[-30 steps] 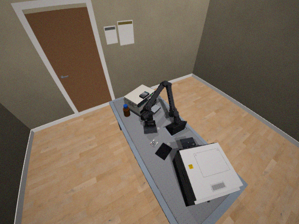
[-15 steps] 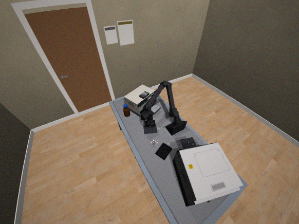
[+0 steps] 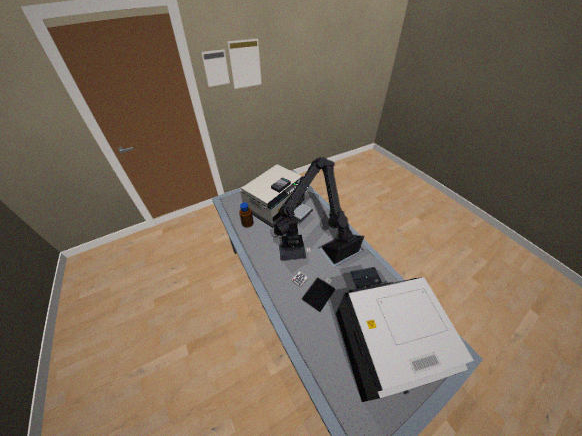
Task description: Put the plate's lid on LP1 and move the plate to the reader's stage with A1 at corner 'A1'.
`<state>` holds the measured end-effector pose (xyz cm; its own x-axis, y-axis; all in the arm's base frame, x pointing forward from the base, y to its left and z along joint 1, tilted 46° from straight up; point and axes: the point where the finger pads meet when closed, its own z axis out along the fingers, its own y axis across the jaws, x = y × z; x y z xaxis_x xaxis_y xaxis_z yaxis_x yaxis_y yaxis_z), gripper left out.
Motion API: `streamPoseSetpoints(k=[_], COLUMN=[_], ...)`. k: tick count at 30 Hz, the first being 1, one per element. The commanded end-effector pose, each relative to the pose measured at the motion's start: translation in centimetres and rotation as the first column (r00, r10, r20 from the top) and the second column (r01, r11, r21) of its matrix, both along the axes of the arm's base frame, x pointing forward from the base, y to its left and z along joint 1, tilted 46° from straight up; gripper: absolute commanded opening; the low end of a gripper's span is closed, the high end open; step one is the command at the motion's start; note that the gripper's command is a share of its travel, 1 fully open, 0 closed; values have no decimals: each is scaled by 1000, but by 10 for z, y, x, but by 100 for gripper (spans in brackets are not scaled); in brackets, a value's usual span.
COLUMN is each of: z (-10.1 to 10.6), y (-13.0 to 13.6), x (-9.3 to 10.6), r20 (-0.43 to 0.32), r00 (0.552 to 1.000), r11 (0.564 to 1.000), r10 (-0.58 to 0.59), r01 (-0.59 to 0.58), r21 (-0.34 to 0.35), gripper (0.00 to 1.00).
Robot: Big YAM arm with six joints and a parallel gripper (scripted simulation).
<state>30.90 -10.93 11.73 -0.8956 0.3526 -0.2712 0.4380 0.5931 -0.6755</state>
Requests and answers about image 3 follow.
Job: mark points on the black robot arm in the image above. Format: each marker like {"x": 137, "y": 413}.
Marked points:
{"x": 288, "y": 208}

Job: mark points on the white multi-well plate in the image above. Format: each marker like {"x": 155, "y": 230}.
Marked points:
{"x": 301, "y": 211}

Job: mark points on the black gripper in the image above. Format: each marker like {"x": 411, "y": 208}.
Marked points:
{"x": 295, "y": 236}

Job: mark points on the brown bottle with blue cap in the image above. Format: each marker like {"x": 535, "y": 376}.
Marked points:
{"x": 246, "y": 216}

